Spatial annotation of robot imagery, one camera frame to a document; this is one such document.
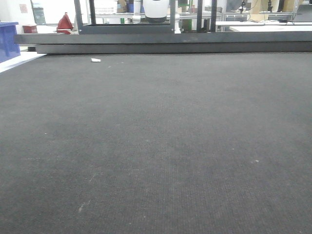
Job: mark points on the small white paper scrap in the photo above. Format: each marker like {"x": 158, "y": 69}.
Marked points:
{"x": 95, "y": 60}

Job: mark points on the dark metal shelving rack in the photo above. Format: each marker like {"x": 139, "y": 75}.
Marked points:
{"x": 114, "y": 28}

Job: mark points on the white table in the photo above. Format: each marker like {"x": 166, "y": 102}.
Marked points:
{"x": 266, "y": 26}

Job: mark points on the white plastic crate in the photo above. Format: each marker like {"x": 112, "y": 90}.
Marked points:
{"x": 105, "y": 6}

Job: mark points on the red cloth bag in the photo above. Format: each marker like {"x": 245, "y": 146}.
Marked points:
{"x": 65, "y": 25}

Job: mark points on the red box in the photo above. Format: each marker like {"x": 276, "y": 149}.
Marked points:
{"x": 29, "y": 29}

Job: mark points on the blue plastic bin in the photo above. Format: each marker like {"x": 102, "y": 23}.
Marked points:
{"x": 8, "y": 48}

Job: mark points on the black table edge rail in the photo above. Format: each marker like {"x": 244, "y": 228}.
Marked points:
{"x": 226, "y": 42}

